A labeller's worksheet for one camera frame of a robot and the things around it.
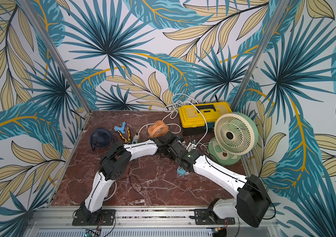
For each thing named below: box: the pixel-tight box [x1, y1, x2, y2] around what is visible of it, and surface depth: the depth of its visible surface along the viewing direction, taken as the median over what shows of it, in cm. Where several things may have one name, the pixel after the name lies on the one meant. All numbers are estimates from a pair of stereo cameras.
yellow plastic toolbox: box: [178, 101, 233, 137], surface depth 98 cm
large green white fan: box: [213, 112, 259, 156], surface depth 77 cm
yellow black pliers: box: [117, 126, 131, 144], surface depth 105 cm
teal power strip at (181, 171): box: [176, 165, 186, 176], surface depth 89 cm
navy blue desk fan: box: [89, 126, 113, 152], surface depth 94 cm
